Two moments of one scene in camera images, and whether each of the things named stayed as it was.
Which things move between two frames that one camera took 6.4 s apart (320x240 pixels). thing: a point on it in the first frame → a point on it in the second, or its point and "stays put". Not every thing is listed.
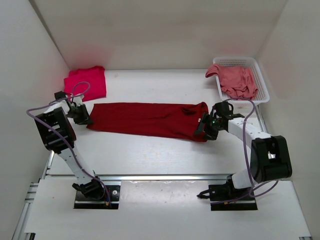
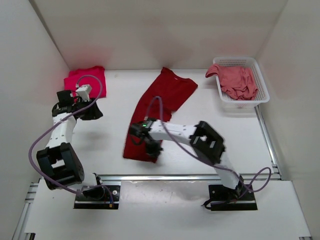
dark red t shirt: x=171 y=121 → x=156 y=103
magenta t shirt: x=88 y=82 stays put
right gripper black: x=208 y=125 → x=153 y=147
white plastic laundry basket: x=262 y=94 stays put
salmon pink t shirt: x=236 y=82 stays put
